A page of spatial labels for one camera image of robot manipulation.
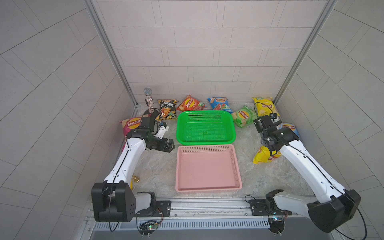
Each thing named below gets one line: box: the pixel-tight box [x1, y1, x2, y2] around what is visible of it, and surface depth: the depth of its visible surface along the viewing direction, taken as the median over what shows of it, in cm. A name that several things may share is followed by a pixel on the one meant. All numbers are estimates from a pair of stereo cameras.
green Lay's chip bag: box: [231, 105, 259, 128], surface depth 103 cm
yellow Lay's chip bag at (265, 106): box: [252, 97, 281, 117], surface depth 111 cm
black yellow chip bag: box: [155, 99, 179, 122], surface depth 105 cm
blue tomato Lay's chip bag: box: [207, 97, 233, 114], surface depth 107 cm
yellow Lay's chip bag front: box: [253, 145, 282, 165], surface depth 81 cm
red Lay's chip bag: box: [176, 94, 207, 112], surface depth 110 cm
